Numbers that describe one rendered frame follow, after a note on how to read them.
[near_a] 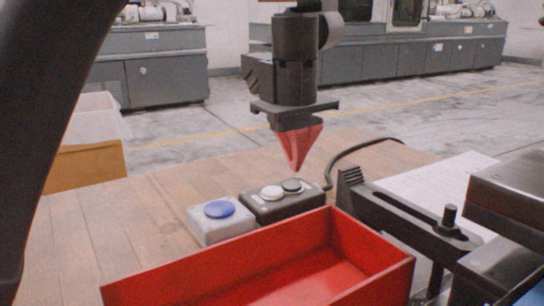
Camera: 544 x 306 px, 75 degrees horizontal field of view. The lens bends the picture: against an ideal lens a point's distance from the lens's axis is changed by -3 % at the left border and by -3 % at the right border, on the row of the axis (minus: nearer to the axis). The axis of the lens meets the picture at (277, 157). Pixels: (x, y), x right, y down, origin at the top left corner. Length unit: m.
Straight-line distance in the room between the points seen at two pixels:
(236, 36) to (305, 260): 6.73
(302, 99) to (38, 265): 0.36
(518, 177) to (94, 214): 0.51
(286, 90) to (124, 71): 4.16
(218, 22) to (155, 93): 2.65
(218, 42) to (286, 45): 6.51
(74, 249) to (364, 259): 0.34
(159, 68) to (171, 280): 4.33
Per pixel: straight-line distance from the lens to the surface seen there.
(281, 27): 0.44
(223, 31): 6.97
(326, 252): 0.44
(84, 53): 0.22
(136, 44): 4.56
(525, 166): 0.33
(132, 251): 0.48
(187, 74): 4.72
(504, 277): 0.33
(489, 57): 8.86
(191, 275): 0.37
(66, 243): 0.53
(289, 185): 0.51
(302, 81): 0.45
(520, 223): 0.29
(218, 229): 0.44
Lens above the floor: 1.17
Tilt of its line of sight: 22 degrees down
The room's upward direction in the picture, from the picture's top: straight up
